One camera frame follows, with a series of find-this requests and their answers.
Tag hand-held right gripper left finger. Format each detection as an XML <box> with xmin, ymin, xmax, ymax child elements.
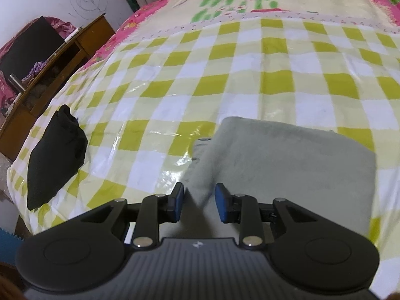
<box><xmin>81</xmin><ymin>182</ymin><xmax>186</xmax><ymax>251</ymax></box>

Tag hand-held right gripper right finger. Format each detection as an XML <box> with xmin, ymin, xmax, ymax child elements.
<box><xmin>215</xmin><ymin>182</ymin><xmax>314</xmax><ymax>251</ymax></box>

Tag grey pants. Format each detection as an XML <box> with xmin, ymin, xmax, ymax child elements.
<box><xmin>184</xmin><ymin>116</ymin><xmax>379</xmax><ymax>242</ymax></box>

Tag black folded garment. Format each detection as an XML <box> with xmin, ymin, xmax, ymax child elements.
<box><xmin>26</xmin><ymin>104</ymin><xmax>89</xmax><ymax>211</ymax></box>

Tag yellow checkered bed sheet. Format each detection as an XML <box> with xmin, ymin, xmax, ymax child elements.
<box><xmin>6</xmin><ymin>0</ymin><xmax>400</xmax><ymax>291</ymax></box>

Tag wooden cabinet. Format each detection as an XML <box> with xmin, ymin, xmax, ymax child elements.
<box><xmin>0</xmin><ymin>13</ymin><xmax>117</xmax><ymax>162</ymax></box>

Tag metal flask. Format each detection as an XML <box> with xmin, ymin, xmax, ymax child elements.
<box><xmin>9</xmin><ymin>74</ymin><xmax>28</xmax><ymax>94</ymax></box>

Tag pink patterned cloth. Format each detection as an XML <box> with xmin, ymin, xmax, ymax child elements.
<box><xmin>0</xmin><ymin>18</ymin><xmax>76</xmax><ymax>116</ymax></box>

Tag black television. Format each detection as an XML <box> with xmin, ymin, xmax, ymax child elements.
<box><xmin>0</xmin><ymin>16</ymin><xmax>65</xmax><ymax>79</ymax></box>

